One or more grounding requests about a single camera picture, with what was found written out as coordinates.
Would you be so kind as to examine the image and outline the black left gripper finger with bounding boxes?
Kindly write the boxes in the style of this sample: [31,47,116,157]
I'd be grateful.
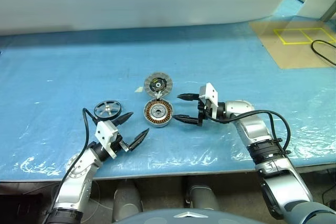
[111,111,134,128]
[128,127,150,152]

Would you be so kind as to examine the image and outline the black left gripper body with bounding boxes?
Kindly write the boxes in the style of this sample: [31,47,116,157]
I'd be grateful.
[112,126,132,154]

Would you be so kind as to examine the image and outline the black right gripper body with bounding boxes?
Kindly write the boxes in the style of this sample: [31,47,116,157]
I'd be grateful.
[196,94,213,127]

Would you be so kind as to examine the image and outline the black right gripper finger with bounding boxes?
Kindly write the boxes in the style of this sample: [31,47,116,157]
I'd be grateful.
[173,114,200,125]
[176,92,201,102]

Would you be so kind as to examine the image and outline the black spoked motor rotor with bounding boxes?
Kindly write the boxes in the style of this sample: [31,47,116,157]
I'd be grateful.
[93,100,123,123]

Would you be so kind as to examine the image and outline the motor stator housing copper windings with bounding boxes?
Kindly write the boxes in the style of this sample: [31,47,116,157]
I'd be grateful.
[143,97,174,129]

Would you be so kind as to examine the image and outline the grey ribbed motor cover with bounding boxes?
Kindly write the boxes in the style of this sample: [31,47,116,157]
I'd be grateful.
[144,71,173,97]

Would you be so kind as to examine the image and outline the dark rounded grey shape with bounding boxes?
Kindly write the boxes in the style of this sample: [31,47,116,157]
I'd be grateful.
[113,179,144,222]
[187,178,220,211]

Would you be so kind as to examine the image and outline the blue table mat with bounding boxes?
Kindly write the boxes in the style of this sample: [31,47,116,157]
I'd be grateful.
[0,0,336,182]

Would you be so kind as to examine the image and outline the grey robot torso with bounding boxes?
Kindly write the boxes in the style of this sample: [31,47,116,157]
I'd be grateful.
[111,200,336,224]

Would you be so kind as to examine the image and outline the brown cardboard sheet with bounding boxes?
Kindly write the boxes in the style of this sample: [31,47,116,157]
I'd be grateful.
[248,15,336,70]

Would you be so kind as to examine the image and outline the yellow tape squares marking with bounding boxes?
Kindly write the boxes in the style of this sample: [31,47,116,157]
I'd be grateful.
[273,27,332,45]

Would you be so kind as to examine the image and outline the black box under table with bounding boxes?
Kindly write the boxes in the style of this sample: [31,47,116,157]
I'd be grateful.
[0,194,44,224]

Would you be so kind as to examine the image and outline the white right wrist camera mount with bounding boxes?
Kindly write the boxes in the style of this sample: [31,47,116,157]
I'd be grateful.
[199,82,220,120]

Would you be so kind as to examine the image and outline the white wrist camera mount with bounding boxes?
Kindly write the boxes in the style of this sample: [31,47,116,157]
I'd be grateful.
[95,121,124,160]
[199,82,220,120]

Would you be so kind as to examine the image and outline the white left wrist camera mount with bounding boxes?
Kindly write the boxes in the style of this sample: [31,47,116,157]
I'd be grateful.
[95,121,124,160]

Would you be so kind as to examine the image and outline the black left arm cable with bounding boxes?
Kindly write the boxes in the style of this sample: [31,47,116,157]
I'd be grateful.
[44,108,99,219]

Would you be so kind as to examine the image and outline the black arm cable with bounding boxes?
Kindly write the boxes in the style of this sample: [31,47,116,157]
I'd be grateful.
[208,110,291,156]
[44,108,99,219]

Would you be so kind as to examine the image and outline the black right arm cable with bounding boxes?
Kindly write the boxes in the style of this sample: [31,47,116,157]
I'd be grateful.
[208,110,291,156]

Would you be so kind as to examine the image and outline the black cable loop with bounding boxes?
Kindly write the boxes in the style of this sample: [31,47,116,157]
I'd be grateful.
[311,39,336,66]

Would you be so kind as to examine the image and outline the black floor cable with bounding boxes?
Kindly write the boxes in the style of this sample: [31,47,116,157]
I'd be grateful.
[322,170,336,207]

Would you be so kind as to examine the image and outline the grey metal post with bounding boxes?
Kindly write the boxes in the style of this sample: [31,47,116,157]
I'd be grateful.
[321,3,336,23]

